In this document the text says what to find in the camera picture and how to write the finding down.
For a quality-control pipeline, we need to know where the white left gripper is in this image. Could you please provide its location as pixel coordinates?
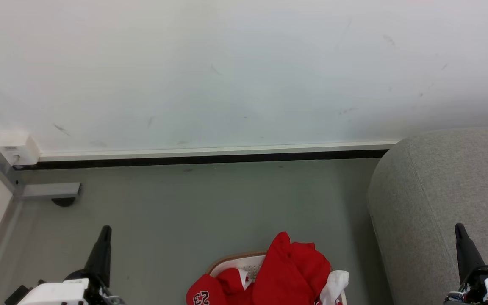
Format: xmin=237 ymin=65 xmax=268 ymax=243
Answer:
xmin=5 ymin=225 xmax=124 ymax=305

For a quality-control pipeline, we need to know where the plain red fleece garment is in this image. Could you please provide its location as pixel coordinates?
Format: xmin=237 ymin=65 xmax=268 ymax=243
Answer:
xmin=250 ymin=232 xmax=331 ymax=305

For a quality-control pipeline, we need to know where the white laundry basket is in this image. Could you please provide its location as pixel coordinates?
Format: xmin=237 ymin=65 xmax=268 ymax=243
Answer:
xmin=207 ymin=252 xmax=348 ymax=305

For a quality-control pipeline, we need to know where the grey fabric sofa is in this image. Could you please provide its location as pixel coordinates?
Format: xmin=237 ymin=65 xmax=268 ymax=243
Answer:
xmin=367 ymin=127 xmax=488 ymax=305

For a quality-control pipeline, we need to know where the red jersey with white stripes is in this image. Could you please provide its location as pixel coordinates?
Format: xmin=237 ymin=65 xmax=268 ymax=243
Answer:
xmin=186 ymin=268 xmax=255 ymax=305

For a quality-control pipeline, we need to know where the white garment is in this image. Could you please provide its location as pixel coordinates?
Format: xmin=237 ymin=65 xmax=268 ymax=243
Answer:
xmin=318 ymin=270 xmax=349 ymax=305

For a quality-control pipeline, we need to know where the white wall socket box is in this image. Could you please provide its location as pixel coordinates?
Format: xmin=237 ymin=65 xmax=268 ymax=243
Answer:
xmin=0 ymin=132 xmax=41 ymax=166

